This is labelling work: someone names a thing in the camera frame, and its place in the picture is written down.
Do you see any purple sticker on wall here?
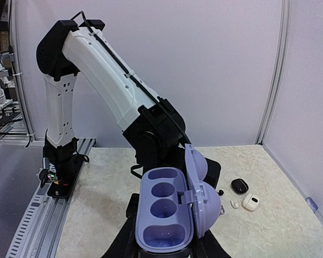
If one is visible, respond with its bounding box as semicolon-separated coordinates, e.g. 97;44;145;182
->
305;197;318;212

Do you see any purple earbud charging case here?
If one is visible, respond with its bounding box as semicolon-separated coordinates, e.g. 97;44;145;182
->
135;144;221;257

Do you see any aluminium front rail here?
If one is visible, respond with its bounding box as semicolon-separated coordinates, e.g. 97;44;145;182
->
5;137;97;258

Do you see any black earbud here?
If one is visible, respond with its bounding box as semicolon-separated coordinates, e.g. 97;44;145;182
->
217;189;224;196

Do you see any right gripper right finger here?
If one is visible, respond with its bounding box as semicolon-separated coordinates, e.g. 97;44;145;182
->
196;230;231;258

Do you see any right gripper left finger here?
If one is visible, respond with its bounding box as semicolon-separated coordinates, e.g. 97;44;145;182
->
101;217;138;258

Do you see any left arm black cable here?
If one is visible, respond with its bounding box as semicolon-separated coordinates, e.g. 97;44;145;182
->
69;10;192;146

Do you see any white earbud case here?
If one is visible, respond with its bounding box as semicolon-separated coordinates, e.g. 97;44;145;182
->
242;193;260;212

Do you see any left aluminium corner post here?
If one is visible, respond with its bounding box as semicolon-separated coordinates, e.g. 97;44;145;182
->
255;0;292;145

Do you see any black earbud case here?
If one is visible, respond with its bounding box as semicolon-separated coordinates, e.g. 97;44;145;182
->
230;178;249;195

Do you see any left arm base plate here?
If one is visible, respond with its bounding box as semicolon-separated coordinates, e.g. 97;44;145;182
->
38;154;84;199

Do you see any white earbud near cases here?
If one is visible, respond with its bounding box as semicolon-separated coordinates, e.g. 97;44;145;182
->
230;200;240;209

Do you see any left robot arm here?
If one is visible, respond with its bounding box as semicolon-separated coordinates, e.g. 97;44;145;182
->
36;19;189;187

